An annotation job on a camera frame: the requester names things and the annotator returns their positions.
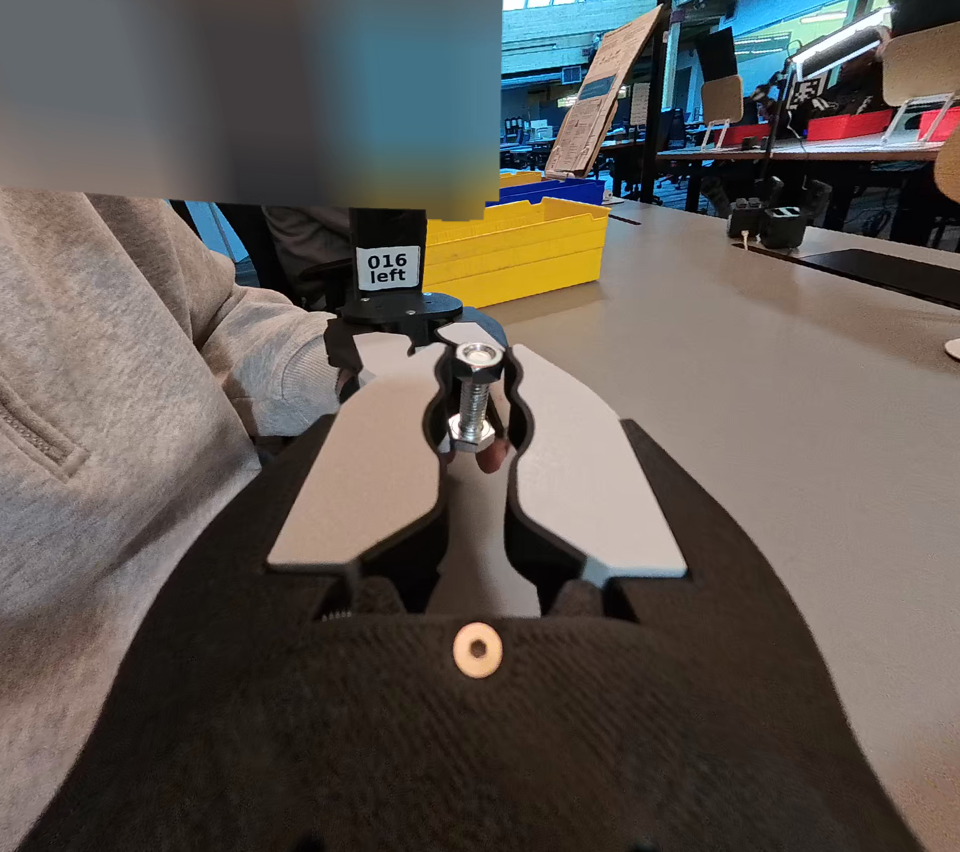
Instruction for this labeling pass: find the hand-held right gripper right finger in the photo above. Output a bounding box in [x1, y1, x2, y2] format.
[504, 344, 689, 599]

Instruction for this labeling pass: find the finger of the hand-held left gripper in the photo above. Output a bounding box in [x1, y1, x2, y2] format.
[351, 331, 423, 384]
[435, 319, 505, 352]

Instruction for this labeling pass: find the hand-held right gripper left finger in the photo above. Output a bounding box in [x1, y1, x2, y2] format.
[266, 363, 451, 595]

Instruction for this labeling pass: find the silver hex bolt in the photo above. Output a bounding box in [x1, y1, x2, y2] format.
[453, 343, 504, 436]

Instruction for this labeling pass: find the person's left forearm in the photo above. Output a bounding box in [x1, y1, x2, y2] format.
[191, 267, 345, 440]

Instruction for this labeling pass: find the beige desk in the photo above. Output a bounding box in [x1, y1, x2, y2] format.
[442, 199, 960, 852]

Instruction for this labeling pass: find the blue plastic bin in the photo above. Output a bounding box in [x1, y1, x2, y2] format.
[483, 177, 609, 208]

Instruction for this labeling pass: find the brown printed document board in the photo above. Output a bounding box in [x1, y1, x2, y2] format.
[543, 4, 665, 181]

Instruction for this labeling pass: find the small cork board stand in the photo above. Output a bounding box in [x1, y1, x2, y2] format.
[701, 75, 744, 151]
[881, 30, 960, 144]

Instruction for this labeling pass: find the black support pole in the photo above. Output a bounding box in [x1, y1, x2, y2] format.
[641, 0, 680, 204]

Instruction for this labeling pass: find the wooden work table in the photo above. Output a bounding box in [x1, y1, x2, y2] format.
[600, 135, 946, 223]

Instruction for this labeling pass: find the white bar lamp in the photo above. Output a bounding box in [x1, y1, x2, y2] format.
[791, 25, 890, 80]

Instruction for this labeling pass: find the brown backing board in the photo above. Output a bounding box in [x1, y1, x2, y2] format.
[933, 126, 960, 204]

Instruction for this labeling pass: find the black desk cable cover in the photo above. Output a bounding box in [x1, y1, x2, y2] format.
[738, 244, 960, 309]

